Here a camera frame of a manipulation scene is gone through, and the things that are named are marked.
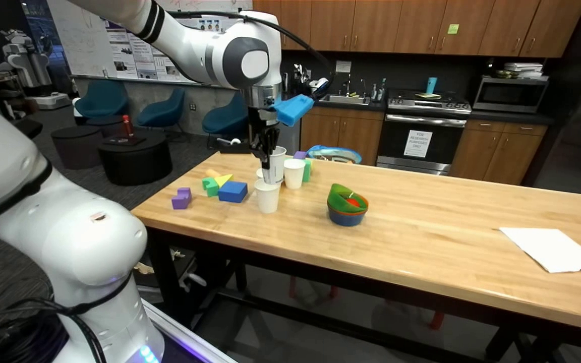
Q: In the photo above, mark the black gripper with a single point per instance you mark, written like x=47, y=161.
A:
x=263, y=125

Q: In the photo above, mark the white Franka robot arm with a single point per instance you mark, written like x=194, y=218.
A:
x=69, y=255

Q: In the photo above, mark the stack of white bowls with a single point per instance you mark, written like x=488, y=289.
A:
x=524, y=70

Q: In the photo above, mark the small purple foam block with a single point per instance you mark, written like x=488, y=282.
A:
x=299, y=154

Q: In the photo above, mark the black tape dispenser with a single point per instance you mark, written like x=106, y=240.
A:
x=226, y=144

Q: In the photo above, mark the large green foam block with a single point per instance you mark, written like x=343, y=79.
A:
x=308, y=170

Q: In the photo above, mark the yellow foam triangle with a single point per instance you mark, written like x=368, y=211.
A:
x=223, y=179

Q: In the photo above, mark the blue foam cube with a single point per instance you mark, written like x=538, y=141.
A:
x=232, y=193

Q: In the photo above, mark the small green foam arch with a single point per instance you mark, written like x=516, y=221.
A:
x=211, y=187

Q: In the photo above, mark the light blue tub chair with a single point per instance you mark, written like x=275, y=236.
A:
x=333, y=154

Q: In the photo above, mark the wooden sink cabinet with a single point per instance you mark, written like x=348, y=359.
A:
x=343, y=133

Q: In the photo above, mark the black shiny round object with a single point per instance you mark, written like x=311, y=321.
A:
x=314, y=88

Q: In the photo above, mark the green plastic bowl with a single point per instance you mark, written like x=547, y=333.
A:
x=343, y=199

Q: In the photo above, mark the steel sink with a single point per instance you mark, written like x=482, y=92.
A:
x=343, y=102

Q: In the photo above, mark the purple foam arch block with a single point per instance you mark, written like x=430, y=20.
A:
x=181, y=201

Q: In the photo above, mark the small orange object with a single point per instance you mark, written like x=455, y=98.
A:
x=353, y=201

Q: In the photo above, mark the blue plastic bowl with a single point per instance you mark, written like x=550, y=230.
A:
x=345, y=218

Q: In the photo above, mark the black round ottoman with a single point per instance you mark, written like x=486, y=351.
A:
x=133, y=161

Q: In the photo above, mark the red bottle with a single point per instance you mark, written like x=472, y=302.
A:
x=127, y=125

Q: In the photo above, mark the white paper notice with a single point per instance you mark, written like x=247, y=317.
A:
x=418, y=144

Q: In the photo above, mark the steel kitchen oven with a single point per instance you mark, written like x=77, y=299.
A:
x=423, y=113

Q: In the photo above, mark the blue bottle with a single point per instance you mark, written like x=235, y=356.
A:
x=430, y=85

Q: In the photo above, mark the wooden upper cabinets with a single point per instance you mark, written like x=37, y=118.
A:
x=404, y=27

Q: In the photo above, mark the dark grey ottoman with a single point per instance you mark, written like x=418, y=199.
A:
x=75, y=144

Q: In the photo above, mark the white lit robot platform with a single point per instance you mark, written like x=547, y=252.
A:
x=181, y=336

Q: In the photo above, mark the green sticky note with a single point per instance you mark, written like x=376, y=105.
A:
x=453, y=29

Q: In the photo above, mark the narrow wooden lower cabinet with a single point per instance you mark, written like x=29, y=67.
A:
x=498, y=152

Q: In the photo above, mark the steel microwave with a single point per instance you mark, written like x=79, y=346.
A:
x=509, y=94

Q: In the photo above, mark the white background machine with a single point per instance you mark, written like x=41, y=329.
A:
x=24, y=61

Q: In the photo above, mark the white paper sheet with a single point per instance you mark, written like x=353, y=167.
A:
x=552, y=251

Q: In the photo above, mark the white wall plate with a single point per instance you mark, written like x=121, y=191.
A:
x=343, y=67

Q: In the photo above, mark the black metal table frame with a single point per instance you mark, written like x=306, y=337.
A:
x=162, y=262

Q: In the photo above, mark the wall posters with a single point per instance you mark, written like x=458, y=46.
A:
x=121, y=53

